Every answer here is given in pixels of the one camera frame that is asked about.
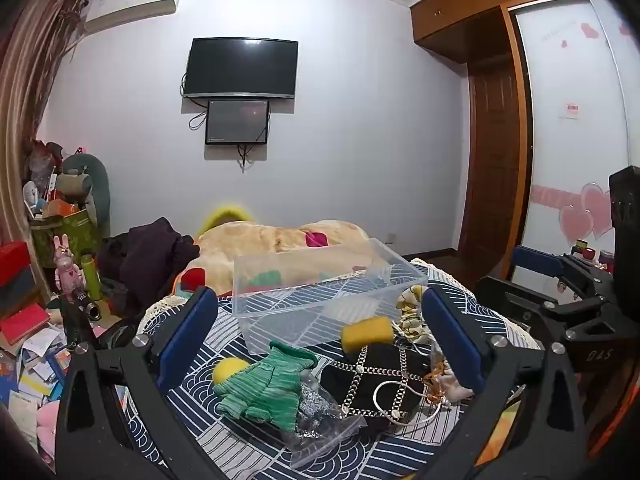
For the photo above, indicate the brown wooden door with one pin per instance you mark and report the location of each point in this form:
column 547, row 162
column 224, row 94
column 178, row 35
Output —
column 492, row 160

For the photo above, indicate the small black wall monitor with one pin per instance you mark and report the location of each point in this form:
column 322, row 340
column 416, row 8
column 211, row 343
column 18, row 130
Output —
column 237, row 122

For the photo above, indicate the white air conditioner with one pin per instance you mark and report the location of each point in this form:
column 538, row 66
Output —
column 130, row 10

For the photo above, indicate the clear plastic storage box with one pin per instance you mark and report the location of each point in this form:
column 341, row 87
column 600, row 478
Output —
column 320, row 305

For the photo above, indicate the wooden overhead cabinet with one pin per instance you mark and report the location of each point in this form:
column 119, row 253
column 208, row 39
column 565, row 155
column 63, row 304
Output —
column 450, row 15

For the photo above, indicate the red box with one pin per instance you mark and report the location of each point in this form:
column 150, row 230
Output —
column 12, row 260

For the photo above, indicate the orange cloth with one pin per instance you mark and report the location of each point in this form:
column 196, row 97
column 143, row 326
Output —
column 505, row 447

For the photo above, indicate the red book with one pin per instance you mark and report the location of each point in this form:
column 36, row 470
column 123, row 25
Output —
column 25, row 322

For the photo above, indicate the wall-mounted black television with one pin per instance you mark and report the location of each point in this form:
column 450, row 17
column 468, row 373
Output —
column 240, row 67

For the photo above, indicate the pile of dark clothes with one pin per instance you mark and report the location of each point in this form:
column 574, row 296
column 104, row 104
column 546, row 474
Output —
column 145, row 260

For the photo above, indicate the rectangular yellow sponge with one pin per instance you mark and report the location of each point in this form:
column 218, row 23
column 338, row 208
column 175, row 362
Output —
column 365, row 332

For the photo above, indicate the pile of books and papers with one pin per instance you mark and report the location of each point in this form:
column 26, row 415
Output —
column 35, row 380

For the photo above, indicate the striped brown curtain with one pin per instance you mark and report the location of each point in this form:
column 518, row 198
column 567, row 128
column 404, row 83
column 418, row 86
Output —
column 30, row 85

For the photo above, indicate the red jar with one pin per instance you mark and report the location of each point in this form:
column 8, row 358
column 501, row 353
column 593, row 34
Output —
column 582, row 250

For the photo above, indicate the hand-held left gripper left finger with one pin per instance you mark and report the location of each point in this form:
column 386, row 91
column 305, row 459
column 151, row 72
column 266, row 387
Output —
column 186, row 340

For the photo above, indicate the clear plastic bag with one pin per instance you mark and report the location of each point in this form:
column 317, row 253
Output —
column 320, row 430

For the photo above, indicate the beige fleece blanket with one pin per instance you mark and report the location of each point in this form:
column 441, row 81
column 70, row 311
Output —
column 250, row 245

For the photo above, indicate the green bottle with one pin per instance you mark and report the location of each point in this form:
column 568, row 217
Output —
column 91, row 277

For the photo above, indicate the small white fan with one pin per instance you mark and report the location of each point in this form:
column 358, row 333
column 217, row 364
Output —
column 31, row 197

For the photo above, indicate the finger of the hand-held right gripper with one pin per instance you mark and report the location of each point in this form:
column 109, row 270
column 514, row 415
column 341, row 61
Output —
column 537, row 262
column 510, row 310

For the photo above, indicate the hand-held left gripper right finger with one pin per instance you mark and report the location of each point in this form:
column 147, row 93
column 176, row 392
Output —
column 452, row 340

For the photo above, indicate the white heart-sticker sliding door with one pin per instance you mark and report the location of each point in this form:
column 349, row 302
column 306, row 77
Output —
column 565, row 135

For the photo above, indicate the pink rabbit figure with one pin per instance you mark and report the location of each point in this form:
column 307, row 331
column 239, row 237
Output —
column 67, row 275

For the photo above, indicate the white and orange tassel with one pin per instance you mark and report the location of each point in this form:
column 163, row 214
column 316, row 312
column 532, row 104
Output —
column 452, row 385

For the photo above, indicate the black flashlight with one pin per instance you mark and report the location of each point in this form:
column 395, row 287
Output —
column 87, row 305

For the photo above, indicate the green knitted glove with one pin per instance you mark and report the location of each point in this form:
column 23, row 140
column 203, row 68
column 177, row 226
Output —
column 260, row 385

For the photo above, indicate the round yellow sponge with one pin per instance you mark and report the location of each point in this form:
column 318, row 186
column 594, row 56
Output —
column 227, row 370

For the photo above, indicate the floral fabric scrunchie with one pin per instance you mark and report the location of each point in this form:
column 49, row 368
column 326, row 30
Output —
column 412, row 320

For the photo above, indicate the yellow-green plush toy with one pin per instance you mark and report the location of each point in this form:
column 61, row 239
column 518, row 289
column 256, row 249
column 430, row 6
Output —
column 225, row 215

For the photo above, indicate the green patterned bag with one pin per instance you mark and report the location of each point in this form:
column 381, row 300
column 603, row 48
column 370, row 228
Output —
column 70, row 232

